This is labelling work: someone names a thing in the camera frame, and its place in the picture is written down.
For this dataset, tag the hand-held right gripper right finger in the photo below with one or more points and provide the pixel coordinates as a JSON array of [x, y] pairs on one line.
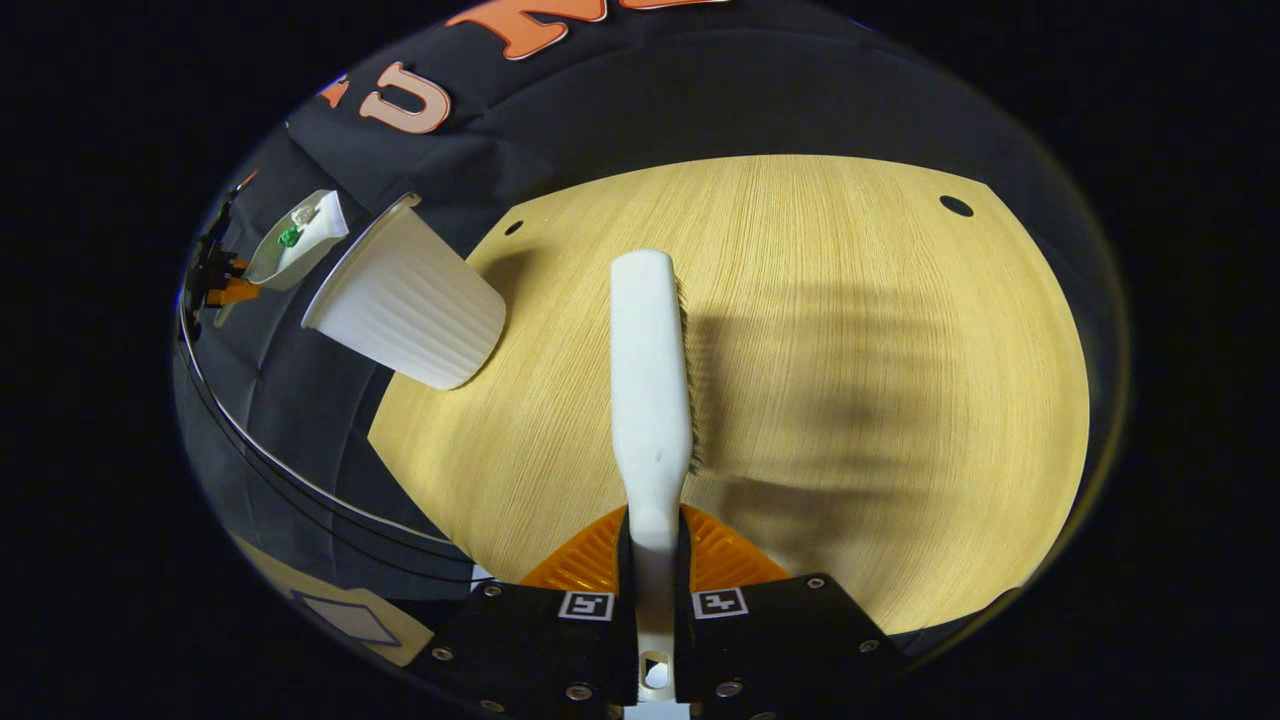
[[780, 650]]

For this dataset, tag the wooden desktop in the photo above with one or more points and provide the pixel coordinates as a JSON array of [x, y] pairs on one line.
[[850, 400]]

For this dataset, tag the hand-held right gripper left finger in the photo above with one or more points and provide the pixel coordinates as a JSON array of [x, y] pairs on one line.
[[530, 650]]

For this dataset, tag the white ribbed garbage bin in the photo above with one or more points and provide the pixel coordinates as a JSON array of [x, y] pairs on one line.
[[410, 300]]

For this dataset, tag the small white broom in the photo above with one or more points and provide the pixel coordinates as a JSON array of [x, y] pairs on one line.
[[650, 350]]

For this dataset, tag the black backdrop cloth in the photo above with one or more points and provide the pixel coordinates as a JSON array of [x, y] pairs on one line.
[[650, 100]]

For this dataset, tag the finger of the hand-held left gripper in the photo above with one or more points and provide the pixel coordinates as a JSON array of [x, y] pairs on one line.
[[228, 268], [240, 293]]

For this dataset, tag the white plastic dustpan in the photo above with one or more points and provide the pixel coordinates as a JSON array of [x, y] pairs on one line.
[[312, 252]]

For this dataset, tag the white paper ball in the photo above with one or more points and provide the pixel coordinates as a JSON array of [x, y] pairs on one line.
[[305, 214]]

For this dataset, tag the green paper ball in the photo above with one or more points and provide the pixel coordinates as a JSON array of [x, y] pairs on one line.
[[289, 237]]

